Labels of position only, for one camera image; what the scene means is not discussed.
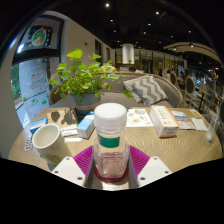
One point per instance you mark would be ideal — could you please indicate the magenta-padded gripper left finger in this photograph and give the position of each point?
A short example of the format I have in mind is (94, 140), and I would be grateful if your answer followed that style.
(68, 170)

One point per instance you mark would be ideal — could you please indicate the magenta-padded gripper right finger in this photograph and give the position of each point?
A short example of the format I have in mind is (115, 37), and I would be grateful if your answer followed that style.
(155, 170)

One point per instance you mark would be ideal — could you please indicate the clear plastic bottle white cap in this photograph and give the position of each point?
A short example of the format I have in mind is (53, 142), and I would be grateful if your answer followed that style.
(111, 153)

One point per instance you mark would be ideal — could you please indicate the white and green mug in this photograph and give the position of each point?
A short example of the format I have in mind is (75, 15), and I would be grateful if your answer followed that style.
(50, 143)

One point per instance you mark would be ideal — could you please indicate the white paper packet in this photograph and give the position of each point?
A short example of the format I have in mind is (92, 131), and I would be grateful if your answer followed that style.
(69, 131)

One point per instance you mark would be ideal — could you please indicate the small blue and white carton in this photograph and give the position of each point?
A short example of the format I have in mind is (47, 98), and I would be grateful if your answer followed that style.
(85, 126)

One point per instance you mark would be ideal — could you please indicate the white and orange carton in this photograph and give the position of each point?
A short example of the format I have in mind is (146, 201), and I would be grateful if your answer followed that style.
(164, 121)

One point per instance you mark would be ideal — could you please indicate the white printed leaflet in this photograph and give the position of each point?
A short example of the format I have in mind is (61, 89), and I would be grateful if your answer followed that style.
(138, 118)

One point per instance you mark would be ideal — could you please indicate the blue and white card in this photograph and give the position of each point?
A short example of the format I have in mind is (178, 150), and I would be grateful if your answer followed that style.
(179, 115)

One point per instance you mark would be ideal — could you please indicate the white paper napkin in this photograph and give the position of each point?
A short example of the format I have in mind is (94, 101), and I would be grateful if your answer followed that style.
(199, 124)

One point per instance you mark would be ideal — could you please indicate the clear drinking glass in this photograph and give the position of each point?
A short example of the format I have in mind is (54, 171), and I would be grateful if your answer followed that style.
(212, 130)

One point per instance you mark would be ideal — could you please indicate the grey chevron cushion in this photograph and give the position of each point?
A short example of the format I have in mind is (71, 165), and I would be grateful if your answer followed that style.
(146, 90)

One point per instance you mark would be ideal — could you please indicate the grey curved sofa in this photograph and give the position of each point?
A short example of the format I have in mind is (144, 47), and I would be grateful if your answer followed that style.
(173, 90)

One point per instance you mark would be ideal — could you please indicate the dining chairs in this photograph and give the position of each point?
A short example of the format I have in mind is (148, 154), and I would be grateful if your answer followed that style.
(190, 86)

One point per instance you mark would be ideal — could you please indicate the green potted plant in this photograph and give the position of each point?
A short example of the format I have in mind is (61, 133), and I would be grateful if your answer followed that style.
(80, 80)

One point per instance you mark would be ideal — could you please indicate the person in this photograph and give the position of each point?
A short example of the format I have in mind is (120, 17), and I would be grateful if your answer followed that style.
(132, 68)

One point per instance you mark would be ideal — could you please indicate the white round column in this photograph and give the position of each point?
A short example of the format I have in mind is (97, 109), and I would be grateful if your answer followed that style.
(128, 53)

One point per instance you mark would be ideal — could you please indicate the ceiling spot lights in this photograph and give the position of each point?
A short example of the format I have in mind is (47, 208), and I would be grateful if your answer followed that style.
(107, 5)

